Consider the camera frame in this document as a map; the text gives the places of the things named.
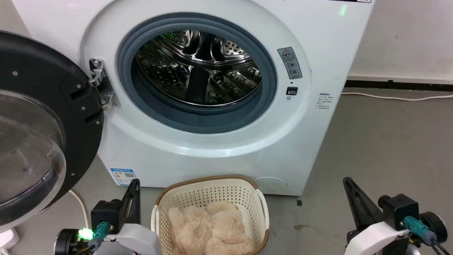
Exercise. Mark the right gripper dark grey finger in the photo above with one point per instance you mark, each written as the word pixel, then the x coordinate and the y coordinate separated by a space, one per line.
pixel 361 205

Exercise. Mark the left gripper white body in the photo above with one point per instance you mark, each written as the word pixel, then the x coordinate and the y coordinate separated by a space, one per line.
pixel 138 239

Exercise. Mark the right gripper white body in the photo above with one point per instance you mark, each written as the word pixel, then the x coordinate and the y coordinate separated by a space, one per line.
pixel 375 239

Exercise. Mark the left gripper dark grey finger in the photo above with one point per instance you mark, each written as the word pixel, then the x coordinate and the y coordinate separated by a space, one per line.
pixel 131 203

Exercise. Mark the white front-load washing machine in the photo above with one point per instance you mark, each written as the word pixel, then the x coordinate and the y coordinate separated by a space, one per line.
pixel 318 42

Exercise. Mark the blue energy label sticker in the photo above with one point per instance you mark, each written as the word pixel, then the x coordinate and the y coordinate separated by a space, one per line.
pixel 123 176

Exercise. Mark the beige fluffy towel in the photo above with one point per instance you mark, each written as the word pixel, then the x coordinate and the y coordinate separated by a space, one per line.
pixel 208 228

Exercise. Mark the cream perforated laundry basket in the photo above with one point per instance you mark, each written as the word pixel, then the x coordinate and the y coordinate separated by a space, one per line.
pixel 219 191

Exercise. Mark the round filter cover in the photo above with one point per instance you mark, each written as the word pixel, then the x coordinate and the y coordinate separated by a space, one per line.
pixel 274 185

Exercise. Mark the small printed text label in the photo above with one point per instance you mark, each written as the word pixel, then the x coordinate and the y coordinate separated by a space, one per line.
pixel 324 101

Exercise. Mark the chrome door hinge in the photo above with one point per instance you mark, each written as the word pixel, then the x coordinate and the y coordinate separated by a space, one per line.
pixel 101 85

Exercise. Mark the black baseboard strip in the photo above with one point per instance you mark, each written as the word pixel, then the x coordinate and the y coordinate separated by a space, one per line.
pixel 396 85

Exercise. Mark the black door latch socket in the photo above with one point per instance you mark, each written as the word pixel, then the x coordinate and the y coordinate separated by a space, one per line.
pixel 291 91

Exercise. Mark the black round washer door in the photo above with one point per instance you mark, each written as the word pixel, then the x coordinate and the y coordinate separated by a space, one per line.
pixel 39 106

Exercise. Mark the grey rubber door gasket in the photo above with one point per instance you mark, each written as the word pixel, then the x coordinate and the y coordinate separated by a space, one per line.
pixel 269 88

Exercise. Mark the stainless steel washer drum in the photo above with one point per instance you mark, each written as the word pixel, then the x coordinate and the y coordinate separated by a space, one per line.
pixel 198 67

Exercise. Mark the grey warning sticker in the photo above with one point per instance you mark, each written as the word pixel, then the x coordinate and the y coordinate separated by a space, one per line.
pixel 290 63

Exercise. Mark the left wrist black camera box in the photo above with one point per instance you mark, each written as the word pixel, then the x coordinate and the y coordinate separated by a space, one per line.
pixel 106 214

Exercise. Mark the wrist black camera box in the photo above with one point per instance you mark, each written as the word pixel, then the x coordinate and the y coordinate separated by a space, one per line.
pixel 398 210
pixel 106 214

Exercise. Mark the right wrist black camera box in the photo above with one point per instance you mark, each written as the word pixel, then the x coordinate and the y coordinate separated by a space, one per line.
pixel 398 210

